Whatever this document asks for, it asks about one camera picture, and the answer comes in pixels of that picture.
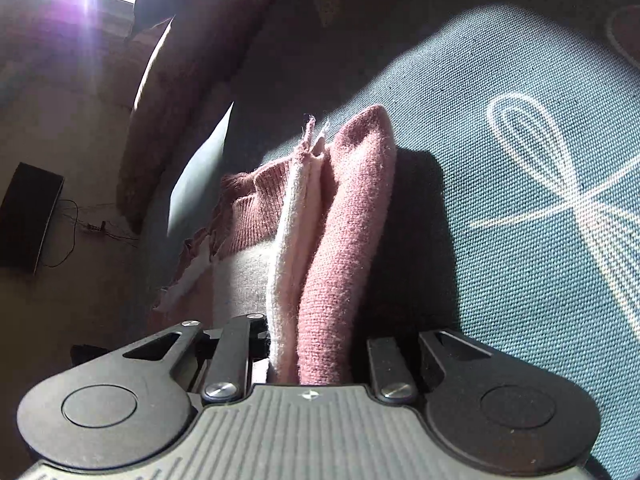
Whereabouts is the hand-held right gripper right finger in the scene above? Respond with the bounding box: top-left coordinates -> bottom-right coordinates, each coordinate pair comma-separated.
366,330 -> 511,405

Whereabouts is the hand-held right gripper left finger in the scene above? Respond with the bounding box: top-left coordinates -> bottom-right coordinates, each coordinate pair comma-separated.
107,313 -> 271,405

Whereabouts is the pink and white knit sweater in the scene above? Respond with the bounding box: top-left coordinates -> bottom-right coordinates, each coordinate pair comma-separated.
152,104 -> 398,386

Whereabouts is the blue floral bed sheet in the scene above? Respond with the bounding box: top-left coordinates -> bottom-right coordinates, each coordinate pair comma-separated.
140,0 -> 640,480

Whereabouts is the folded pink floral quilt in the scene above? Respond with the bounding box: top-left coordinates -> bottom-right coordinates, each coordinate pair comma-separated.
116,0 -> 361,231

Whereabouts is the black wall cable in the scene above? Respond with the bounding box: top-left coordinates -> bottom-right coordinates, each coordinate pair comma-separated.
42,199 -> 141,268

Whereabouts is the wall-mounted black television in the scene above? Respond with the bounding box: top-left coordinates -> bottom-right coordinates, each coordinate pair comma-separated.
0,162 -> 66,276

